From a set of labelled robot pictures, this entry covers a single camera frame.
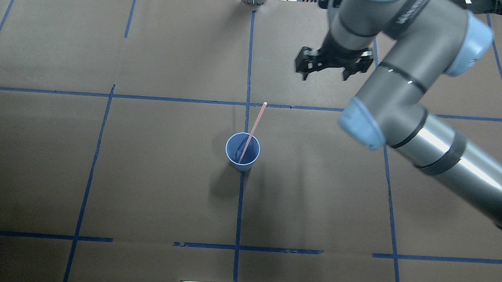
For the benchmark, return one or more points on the blue ribbed cup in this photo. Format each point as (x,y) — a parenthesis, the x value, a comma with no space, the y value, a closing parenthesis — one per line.
(234,146)

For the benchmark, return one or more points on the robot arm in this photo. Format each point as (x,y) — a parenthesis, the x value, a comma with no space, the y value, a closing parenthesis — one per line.
(432,38)

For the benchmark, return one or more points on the black camera mount wrist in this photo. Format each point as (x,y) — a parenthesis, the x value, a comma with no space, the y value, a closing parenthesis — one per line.
(309,60)

